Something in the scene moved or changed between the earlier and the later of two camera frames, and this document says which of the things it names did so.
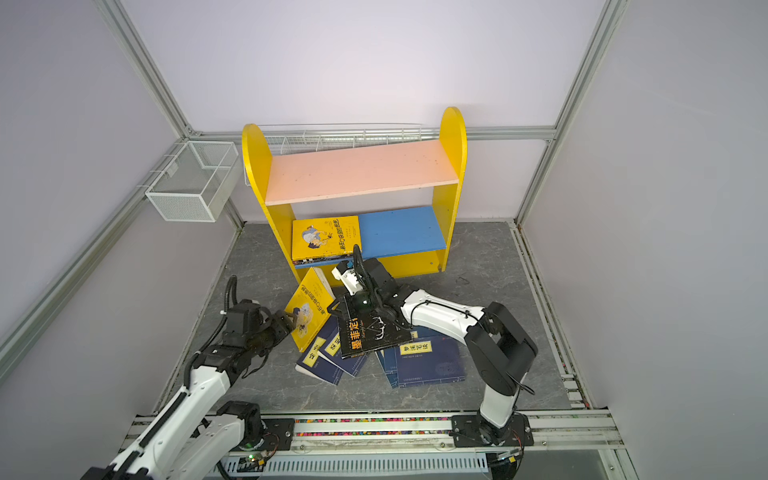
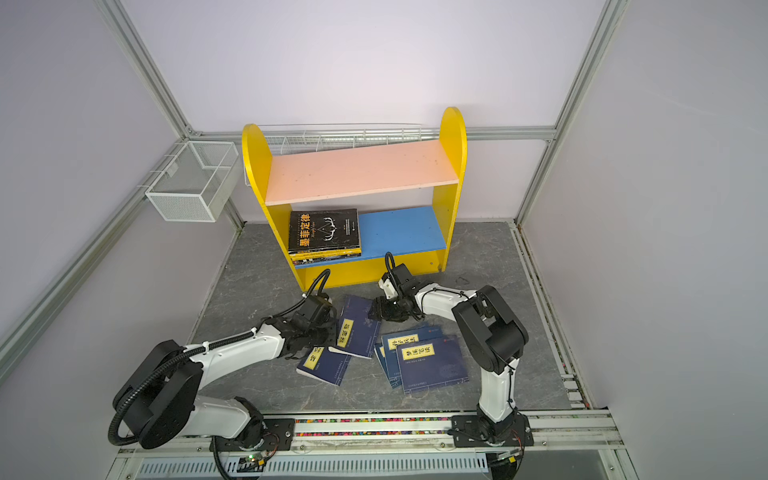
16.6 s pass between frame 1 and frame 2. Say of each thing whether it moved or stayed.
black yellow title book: moved
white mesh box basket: stayed
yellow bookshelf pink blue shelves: stayed
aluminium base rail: stayed
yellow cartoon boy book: moved
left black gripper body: moved
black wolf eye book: stayed
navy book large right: stayed
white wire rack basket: stayed
